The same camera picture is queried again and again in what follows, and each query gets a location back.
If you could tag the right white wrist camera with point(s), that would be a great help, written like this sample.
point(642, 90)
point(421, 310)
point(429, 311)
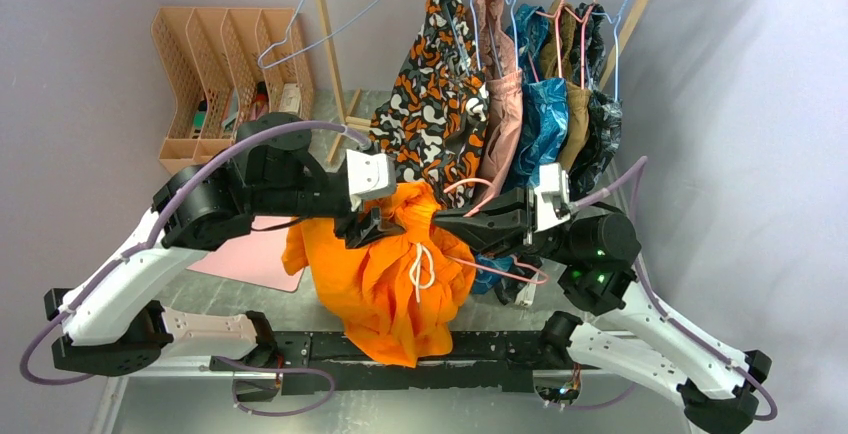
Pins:
point(551, 198)

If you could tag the pink wire hanger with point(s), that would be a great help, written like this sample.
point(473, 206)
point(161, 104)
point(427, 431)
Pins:
point(538, 276)

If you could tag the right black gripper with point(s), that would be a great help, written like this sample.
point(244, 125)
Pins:
point(502, 221)

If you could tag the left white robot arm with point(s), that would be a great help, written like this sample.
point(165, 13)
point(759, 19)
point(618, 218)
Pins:
point(279, 166)

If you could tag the blue patterned shorts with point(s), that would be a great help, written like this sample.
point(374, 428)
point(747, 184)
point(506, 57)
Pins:
point(545, 116)

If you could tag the peach file organizer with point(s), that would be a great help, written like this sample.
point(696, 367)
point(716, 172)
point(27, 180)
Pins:
point(220, 63)

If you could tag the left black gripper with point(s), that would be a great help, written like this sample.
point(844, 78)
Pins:
point(371, 229)

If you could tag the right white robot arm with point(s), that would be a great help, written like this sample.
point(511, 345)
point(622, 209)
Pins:
point(618, 323)

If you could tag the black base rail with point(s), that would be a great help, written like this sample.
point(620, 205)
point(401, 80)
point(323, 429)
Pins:
point(510, 361)

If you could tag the wooden clothes rack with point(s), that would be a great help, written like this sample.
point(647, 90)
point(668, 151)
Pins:
point(344, 47)

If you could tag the pink shorts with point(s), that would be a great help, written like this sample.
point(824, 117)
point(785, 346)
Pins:
point(504, 77)

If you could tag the orange camouflage shorts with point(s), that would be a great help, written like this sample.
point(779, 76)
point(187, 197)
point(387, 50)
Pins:
point(434, 123)

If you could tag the pink clipboard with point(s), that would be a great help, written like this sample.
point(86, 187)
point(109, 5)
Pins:
point(255, 258)

